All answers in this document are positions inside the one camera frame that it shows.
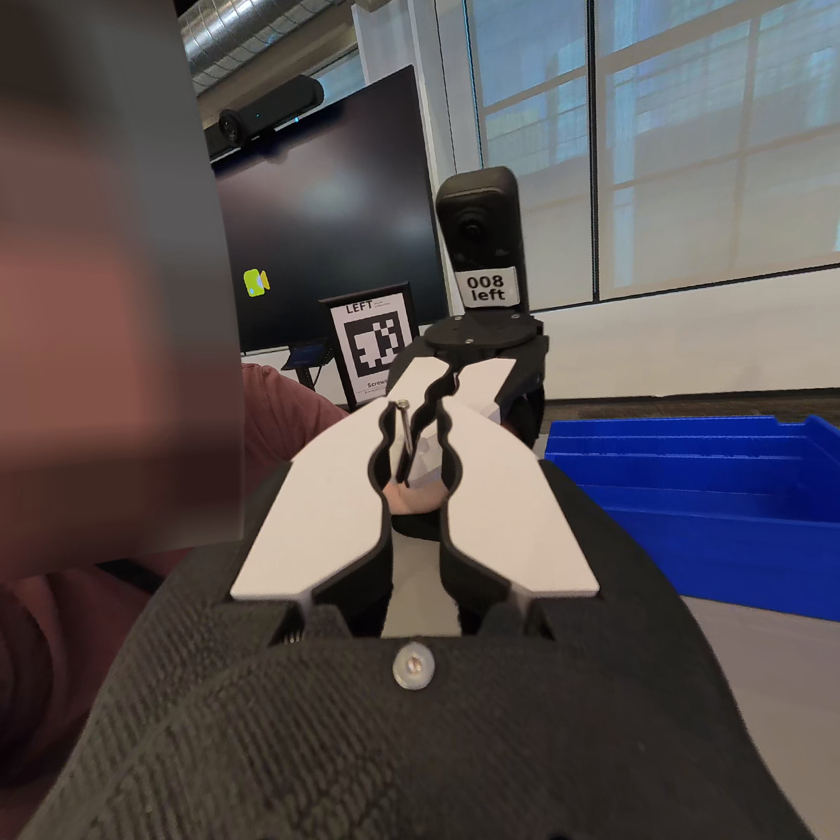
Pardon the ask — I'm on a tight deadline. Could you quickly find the blue parts bin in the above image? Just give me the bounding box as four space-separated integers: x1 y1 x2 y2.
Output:
543 413 840 623

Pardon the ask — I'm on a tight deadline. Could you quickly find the long thin metal bolt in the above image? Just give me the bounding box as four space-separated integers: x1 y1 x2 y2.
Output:
395 400 416 488

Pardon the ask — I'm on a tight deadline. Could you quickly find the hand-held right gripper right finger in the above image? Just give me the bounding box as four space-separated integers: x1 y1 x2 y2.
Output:
438 397 601 636

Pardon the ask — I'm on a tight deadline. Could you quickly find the black tablet stand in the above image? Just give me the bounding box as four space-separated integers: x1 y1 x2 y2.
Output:
282 338 332 388

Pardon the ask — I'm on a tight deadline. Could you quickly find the black video bar camera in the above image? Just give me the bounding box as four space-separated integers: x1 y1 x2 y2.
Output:
203 74 326 161

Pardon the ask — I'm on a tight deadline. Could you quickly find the large black wall screen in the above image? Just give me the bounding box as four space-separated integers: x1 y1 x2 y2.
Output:
209 64 447 355

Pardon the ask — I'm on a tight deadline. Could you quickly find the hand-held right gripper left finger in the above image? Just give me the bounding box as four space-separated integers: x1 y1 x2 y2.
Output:
230 399 396 637

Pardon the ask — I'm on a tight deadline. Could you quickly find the person's left hand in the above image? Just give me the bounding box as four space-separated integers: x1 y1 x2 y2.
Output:
386 479 455 518

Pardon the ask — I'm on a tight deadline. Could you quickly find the framed marker sign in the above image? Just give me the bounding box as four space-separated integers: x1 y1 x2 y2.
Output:
318 281 416 409

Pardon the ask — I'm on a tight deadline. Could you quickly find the metal ventilation duct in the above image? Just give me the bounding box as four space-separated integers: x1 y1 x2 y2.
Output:
177 0 355 93

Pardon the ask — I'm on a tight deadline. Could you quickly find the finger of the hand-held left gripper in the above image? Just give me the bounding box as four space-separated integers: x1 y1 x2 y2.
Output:
415 358 517 485
386 356 455 487

